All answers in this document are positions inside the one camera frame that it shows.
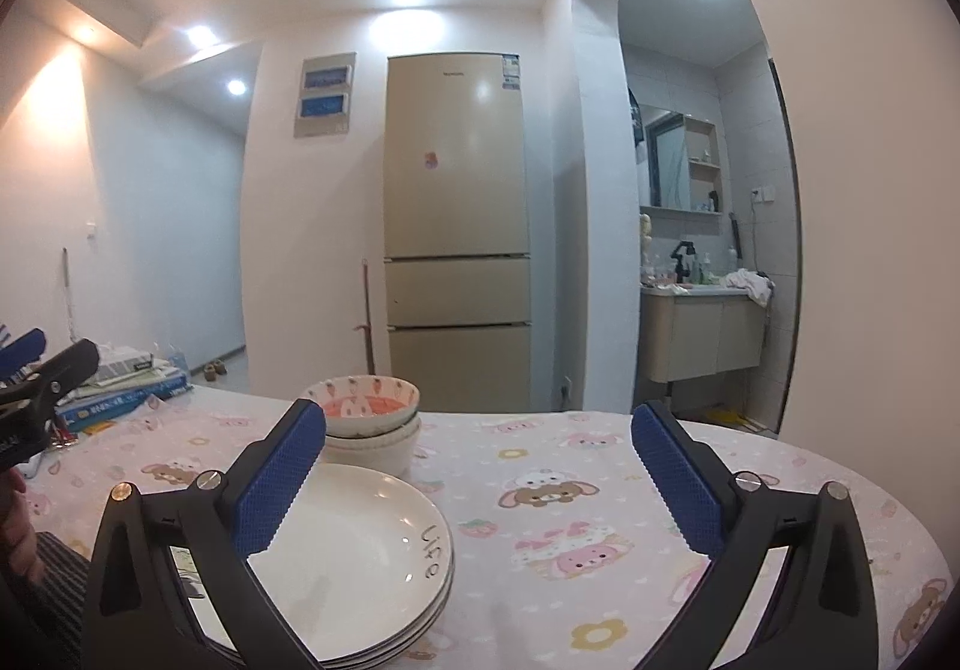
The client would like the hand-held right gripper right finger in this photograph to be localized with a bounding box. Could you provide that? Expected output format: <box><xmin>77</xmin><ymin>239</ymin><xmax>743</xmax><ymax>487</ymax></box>
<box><xmin>630</xmin><ymin>400</ymin><xmax>880</xmax><ymax>670</ymax></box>

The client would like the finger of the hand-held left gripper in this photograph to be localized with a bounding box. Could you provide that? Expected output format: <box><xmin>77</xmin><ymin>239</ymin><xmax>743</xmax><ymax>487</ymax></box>
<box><xmin>0</xmin><ymin>338</ymin><xmax>102</xmax><ymax>410</ymax></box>
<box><xmin>0</xmin><ymin>328</ymin><xmax>50</xmax><ymax>380</ymax></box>

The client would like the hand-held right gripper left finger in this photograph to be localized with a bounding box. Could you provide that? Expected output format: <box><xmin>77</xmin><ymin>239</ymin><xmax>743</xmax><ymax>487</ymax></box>
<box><xmin>81</xmin><ymin>398</ymin><xmax>328</xmax><ymax>670</ymax></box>

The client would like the white plate with black lettering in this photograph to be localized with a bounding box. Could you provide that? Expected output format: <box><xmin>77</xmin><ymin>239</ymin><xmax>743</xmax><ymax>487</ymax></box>
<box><xmin>180</xmin><ymin>466</ymin><xmax>456</xmax><ymax>663</ymax></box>

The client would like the white bowl with black rim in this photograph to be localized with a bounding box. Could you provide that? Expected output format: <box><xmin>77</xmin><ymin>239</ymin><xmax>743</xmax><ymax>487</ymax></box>
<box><xmin>321</xmin><ymin>443</ymin><xmax>418</xmax><ymax>482</ymax></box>

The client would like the pink strawberry print bowl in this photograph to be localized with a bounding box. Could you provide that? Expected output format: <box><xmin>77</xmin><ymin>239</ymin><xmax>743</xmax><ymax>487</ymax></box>
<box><xmin>324</xmin><ymin>415</ymin><xmax>423</xmax><ymax>452</ymax></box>
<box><xmin>302</xmin><ymin>376</ymin><xmax>421</xmax><ymax>437</ymax></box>

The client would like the person's left hand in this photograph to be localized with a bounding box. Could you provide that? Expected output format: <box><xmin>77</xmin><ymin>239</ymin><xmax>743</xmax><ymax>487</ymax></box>
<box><xmin>0</xmin><ymin>467</ymin><xmax>46</xmax><ymax>582</ymax></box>

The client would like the white book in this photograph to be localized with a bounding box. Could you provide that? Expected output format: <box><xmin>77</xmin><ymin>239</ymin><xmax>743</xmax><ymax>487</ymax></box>
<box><xmin>75</xmin><ymin>362</ymin><xmax>177</xmax><ymax>392</ymax></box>

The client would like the stack of books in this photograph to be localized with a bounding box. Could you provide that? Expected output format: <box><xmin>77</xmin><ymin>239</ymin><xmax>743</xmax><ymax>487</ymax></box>
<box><xmin>56</xmin><ymin>370</ymin><xmax>188</xmax><ymax>435</ymax></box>

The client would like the white pole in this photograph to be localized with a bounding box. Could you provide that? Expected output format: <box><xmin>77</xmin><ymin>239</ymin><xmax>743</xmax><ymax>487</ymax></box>
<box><xmin>61</xmin><ymin>248</ymin><xmax>76</xmax><ymax>345</ymax></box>

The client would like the beige vanity cabinet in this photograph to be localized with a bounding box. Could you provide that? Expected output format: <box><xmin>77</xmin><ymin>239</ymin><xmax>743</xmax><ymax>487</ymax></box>
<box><xmin>639</xmin><ymin>287</ymin><xmax>770</xmax><ymax>384</ymax></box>

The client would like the white towel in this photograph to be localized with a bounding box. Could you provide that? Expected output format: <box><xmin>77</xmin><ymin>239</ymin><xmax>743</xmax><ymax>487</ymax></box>
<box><xmin>720</xmin><ymin>268</ymin><xmax>775</xmax><ymax>309</ymax></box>

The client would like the bathroom mirror cabinet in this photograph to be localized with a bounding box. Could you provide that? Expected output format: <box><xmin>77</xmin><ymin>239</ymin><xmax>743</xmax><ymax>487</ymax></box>
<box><xmin>645</xmin><ymin>107</ymin><xmax>725</xmax><ymax>217</ymax></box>

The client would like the beige refrigerator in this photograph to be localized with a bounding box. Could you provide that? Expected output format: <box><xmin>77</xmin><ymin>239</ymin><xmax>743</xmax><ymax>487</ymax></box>
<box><xmin>384</xmin><ymin>52</ymin><xmax>532</xmax><ymax>412</ymax></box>

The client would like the grey wall electrical panel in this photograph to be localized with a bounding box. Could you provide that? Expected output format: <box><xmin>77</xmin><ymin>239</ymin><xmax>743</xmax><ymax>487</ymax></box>
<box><xmin>292</xmin><ymin>50</ymin><xmax>358</xmax><ymax>140</ymax></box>

